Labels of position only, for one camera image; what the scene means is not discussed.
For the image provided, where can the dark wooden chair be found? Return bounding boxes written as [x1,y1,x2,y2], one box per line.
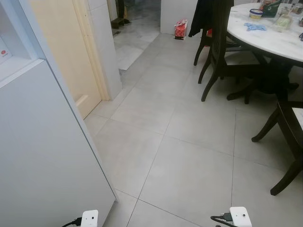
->
[193,27,237,67]
[251,100,303,196]
[201,0,266,102]

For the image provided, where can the round white marble table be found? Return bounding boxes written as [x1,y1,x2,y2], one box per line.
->
[226,2,303,105]

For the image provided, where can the clear bag green contents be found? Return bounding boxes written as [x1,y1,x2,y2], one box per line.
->
[275,13,294,33]

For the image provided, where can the blue cloth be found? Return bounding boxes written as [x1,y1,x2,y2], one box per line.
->
[244,22,267,33]

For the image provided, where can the green snack packet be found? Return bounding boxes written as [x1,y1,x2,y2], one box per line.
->
[259,0,282,18]

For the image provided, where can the dark hanging jacket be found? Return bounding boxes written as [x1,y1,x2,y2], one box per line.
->
[188,0,214,38]

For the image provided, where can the red plastic bag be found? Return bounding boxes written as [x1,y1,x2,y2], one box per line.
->
[174,19,189,40]

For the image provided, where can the beige wooden door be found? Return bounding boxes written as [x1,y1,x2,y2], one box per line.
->
[28,0,102,119]

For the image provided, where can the white cabinet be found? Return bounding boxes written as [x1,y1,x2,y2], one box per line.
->
[0,0,118,227]

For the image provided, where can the red white sticker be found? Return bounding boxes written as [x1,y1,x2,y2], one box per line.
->
[0,47,12,65]

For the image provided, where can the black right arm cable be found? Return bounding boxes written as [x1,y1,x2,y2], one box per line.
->
[210,213,234,227]

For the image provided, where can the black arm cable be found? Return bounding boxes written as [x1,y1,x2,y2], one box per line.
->
[210,213,234,227]
[62,218,83,227]

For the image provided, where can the beige door frame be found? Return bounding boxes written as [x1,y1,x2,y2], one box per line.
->
[71,0,112,101]

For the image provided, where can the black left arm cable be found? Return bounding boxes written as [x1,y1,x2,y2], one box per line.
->
[62,218,83,227]

